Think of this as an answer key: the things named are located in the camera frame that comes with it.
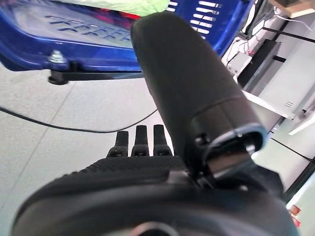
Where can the grey box with red light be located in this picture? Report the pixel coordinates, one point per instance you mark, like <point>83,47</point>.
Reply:
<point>240,62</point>

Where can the red chili pepper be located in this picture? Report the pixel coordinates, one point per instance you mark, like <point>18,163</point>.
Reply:
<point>110,12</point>

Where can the white desk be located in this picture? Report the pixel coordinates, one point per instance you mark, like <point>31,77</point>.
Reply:
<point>283,93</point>

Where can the blue plastic shopping basket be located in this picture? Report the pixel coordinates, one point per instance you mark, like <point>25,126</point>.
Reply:
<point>37,44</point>

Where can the green white napa cabbage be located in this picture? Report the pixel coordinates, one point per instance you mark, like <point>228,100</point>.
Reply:
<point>123,6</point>

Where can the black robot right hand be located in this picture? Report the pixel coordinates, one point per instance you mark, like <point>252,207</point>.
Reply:
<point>184,86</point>

